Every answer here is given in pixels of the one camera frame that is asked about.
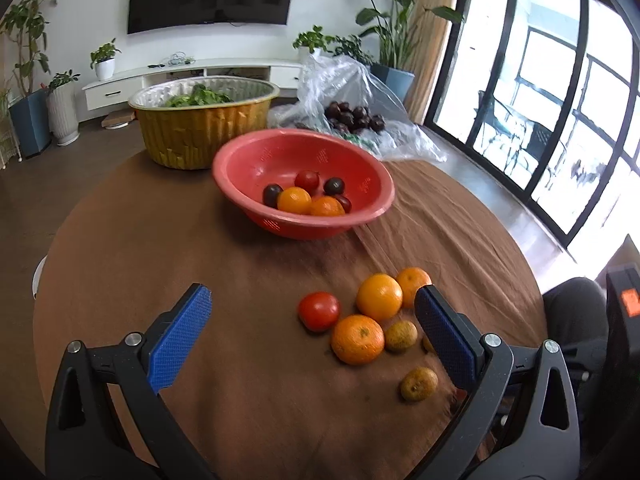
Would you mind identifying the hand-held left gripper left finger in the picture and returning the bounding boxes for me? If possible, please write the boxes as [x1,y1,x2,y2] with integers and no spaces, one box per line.
[45,282,213,480]

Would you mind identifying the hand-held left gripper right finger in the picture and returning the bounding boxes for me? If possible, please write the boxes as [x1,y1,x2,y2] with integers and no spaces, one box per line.
[414,284,581,480]

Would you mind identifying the mandarin orange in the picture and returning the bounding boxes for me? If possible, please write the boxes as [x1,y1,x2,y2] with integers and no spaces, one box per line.
[331,314,386,366]
[396,267,433,309]
[308,196,346,218]

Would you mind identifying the large smooth orange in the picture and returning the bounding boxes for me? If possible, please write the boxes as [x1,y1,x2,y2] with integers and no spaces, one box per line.
[356,273,404,323]

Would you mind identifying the large red tomato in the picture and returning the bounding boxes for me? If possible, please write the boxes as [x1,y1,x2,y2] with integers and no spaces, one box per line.
[298,291,342,333]

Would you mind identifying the small smooth orange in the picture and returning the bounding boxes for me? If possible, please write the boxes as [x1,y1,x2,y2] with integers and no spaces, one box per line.
[276,186,313,214]

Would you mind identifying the red plastic colander bowl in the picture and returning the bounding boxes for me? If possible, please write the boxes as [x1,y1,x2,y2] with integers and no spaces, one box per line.
[212,128,395,241]

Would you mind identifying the small red tomato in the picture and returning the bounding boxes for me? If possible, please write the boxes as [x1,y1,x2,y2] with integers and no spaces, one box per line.
[294,170,321,194]

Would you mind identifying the grey fabric chair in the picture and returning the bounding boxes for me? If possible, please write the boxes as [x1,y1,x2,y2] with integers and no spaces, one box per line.
[542,277,608,351]

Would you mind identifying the brown tablecloth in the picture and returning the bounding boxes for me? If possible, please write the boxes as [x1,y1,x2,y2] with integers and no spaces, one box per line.
[32,147,548,480]

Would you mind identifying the gold foil pan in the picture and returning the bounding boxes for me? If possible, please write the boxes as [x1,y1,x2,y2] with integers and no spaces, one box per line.
[128,76,281,170]

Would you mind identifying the outdoor metal chair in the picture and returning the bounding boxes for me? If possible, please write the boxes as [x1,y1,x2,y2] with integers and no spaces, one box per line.
[477,90,571,176]

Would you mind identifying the round flat floor object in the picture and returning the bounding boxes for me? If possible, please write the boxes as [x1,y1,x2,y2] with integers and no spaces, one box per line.
[100,110,137,130]

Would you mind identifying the pile of dark plums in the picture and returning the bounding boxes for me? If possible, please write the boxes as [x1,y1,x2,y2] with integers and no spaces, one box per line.
[322,101,387,135]

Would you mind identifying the green leafy vegetables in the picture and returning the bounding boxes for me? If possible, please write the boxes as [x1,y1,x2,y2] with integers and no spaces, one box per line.
[165,84,233,108]

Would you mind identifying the plant in ribbed white pot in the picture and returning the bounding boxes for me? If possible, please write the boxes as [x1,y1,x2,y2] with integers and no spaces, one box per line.
[46,70,81,147]

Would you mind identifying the white television cabinet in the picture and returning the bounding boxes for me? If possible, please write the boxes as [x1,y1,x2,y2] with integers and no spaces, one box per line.
[81,57,306,111]

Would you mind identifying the large-leaf plant in grey-blue pot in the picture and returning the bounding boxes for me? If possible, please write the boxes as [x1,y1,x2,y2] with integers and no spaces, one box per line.
[335,0,466,111]

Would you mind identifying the tall tree in blue pot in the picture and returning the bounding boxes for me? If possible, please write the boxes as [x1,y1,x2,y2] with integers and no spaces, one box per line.
[0,0,61,158]

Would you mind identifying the black framed glass door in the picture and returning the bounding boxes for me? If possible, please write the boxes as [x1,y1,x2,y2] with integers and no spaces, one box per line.
[420,0,640,271]

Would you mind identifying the beige curtain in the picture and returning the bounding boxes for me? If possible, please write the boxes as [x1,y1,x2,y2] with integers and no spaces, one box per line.
[405,0,463,126]

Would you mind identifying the small plant in white pot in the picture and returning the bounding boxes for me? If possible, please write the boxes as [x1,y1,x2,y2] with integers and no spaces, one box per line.
[90,37,122,82]

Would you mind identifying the clear plastic bag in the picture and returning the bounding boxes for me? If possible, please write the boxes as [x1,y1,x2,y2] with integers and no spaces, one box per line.
[267,55,447,163]

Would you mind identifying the bushy plant in white pot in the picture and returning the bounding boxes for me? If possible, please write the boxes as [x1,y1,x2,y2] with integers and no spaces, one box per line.
[292,25,337,63]

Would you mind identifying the white wire plant stand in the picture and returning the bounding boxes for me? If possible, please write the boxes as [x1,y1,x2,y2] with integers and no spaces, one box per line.
[0,87,23,171]

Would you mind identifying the white cables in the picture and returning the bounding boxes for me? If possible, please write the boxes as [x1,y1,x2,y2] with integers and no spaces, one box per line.
[147,52,196,68]

